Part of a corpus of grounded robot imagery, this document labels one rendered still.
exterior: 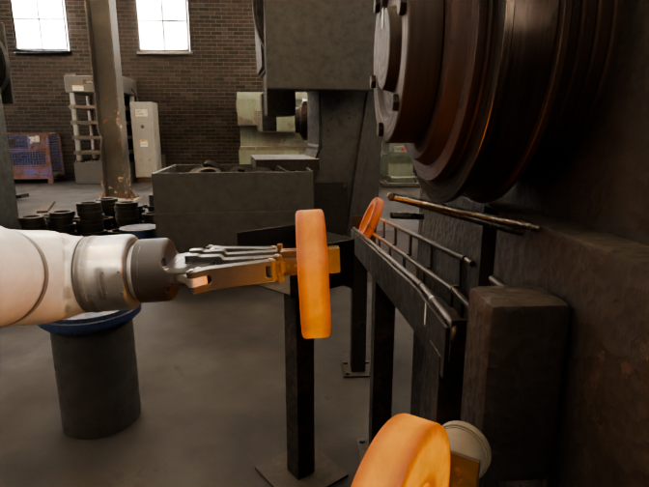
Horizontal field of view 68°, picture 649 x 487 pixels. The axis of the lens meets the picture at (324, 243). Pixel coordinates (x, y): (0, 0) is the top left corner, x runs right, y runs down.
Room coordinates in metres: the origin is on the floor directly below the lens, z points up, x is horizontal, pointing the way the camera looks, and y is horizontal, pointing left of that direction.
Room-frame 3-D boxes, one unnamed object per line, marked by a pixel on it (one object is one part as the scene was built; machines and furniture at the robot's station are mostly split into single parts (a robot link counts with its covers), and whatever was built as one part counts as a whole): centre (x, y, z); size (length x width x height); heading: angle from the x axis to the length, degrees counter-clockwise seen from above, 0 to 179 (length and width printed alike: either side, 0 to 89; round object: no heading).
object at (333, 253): (0.56, 0.02, 0.84); 0.07 x 0.01 x 0.03; 93
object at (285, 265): (0.54, 0.04, 0.84); 0.05 x 0.03 x 0.01; 93
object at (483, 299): (0.57, -0.24, 0.68); 0.11 x 0.08 x 0.24; 93
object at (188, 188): (3.51, 0.63, 0.39); 1.03 x 0.83 x 0.79; 97
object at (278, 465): (1.28, 0.08, 0.36); 0.26 x 0.20 x 0.72; 38
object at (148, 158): (10.02, 4.14, 1.03); 1.54 x 0.94 x 2.05; 93
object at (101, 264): (0.55, 0.25, 0.83); 0.09 x 0.06 x 0.09; 3
